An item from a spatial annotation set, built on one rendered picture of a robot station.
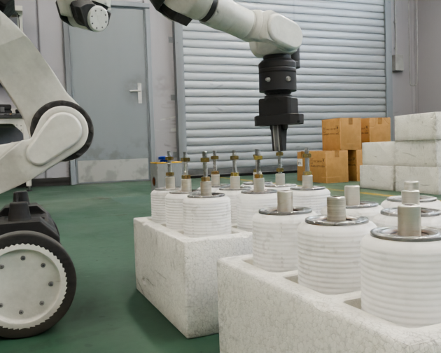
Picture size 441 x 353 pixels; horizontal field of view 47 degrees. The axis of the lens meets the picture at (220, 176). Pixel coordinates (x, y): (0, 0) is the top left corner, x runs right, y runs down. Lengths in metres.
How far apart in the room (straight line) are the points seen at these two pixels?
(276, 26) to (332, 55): 6.15
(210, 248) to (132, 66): 5.41
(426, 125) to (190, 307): 2.89
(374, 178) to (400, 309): 3.59
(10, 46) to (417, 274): 1.00
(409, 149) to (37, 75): 2.94
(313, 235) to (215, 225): 0.40
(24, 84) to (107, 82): 4.95
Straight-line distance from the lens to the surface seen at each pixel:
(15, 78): 1.26
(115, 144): 6.15
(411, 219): 0.53
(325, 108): 7.14
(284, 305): 0.61
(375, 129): 5.13
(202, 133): 6.35
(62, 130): 1.21
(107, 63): 6.23
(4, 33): 1.26
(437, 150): 3.62
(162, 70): 6.36
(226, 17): 1.11
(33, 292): 1.06
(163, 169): 1.37
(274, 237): 0.69
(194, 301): 0.96
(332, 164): 4.82
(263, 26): 1.16
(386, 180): 3.98
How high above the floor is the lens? 0.34
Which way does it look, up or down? 3 degrees down
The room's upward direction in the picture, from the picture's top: 2 degrees counter-clockwise
